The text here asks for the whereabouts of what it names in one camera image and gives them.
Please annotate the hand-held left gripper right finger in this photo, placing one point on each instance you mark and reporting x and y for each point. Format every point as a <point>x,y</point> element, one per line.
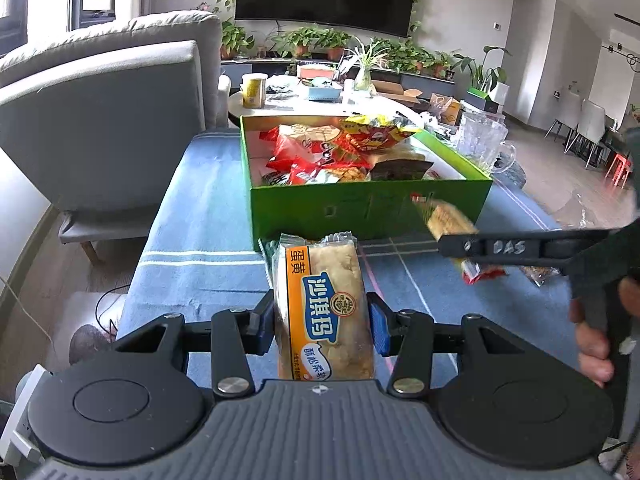
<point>378,325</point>

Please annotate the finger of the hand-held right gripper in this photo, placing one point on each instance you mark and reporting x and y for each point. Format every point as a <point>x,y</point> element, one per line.
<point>500,248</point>

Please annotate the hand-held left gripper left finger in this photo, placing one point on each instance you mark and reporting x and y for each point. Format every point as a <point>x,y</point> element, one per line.
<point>262,327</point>

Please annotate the orange egg cake packet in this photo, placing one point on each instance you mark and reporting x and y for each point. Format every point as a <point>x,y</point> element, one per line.
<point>325,310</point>

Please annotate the yellow cracker packet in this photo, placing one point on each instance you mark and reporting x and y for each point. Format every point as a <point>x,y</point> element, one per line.
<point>450,220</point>

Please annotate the green cardboard box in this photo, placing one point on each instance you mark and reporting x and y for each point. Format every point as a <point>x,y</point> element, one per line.
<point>310,210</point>

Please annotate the red cracker snack packet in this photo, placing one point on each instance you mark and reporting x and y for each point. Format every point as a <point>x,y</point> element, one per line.
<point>300,175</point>

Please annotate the red packet beige round print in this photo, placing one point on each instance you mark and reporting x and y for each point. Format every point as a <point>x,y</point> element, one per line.
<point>300,142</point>

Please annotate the person's right hand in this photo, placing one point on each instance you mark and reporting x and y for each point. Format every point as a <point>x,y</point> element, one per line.
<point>592,355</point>

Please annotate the clear brown snack bag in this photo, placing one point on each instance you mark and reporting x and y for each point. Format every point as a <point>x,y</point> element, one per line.
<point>540,275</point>

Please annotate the dark marble round table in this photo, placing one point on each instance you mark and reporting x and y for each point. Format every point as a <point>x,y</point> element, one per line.
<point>515,175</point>

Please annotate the red stool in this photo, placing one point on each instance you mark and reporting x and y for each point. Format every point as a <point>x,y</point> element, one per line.
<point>620,165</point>

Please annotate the glass pitcher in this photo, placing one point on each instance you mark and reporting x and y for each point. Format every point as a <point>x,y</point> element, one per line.
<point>480,135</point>

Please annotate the dark brown snack packet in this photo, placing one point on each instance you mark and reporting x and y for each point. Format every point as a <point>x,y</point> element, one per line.
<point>400,169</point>

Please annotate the clear storage bin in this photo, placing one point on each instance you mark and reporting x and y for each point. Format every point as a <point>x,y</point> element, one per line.
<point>495,112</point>

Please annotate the orange bag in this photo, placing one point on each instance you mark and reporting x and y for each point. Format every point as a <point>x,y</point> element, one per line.
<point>450,110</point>

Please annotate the clear plastic bag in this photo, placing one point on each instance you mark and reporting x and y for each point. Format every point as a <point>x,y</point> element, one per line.
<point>430,117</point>

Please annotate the white dining chair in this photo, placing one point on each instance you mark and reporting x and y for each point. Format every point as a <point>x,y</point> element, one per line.
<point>595,120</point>
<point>570,115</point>

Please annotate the green black box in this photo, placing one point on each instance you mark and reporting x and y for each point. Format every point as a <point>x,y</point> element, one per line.
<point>477,91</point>

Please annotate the yellow red snack packet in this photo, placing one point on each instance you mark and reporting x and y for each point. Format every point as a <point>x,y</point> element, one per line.
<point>375,135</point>

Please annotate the grey slipper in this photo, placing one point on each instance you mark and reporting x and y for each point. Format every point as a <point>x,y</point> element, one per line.
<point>90,345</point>

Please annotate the large leaf plant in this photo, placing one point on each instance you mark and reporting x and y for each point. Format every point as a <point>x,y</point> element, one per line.
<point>480,72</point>

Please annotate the open brown cardboard box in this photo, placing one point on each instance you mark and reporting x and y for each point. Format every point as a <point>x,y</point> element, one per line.
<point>395,91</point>

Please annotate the potted green plant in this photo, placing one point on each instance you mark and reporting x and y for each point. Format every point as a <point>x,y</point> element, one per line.
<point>415,57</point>
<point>445,65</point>
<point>232,40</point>
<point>334,42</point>
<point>300,40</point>

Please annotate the spider plant in glass vase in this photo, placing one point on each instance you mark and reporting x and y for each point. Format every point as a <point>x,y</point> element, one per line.
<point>363,82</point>

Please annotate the white round table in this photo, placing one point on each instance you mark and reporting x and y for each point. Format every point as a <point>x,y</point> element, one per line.
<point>285,109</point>

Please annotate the blue basket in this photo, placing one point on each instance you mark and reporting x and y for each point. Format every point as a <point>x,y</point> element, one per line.
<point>325,95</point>

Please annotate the yellow can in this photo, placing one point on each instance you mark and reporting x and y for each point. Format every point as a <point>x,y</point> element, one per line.
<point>255,92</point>

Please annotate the grey armchair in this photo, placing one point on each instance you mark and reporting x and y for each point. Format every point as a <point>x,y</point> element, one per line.
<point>100,125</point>

